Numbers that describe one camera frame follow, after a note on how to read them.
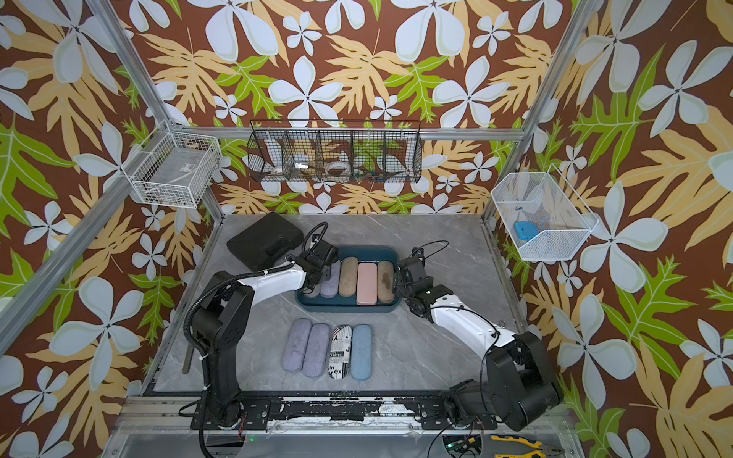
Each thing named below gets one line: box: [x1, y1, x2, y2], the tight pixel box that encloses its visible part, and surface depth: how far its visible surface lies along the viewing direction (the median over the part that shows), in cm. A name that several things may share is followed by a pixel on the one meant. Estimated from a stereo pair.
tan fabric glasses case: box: [338, 256, 359, 297], surface depth 100 cm
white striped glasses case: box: [328, 324, 353, 380], surface depth 84 cm
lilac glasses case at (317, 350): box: [303, 322, 331, 378], surface depth 84 cm
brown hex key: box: [182, 343, 196, 375], surface depth 85 cm
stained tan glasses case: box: [376, 260, 396, 304], surface depth 98 cm
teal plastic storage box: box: [295, 244, 401, 313], surface depth 97 cm
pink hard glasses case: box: [356, 262, 378, 307], surface depth 98 cm
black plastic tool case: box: [226, 211, 305, 271], surface depth 110 cm
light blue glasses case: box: [350, 323, 373, 381], surface depth 84 cm
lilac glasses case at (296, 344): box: [281, 317, 313, 373], surface depth 84 cm
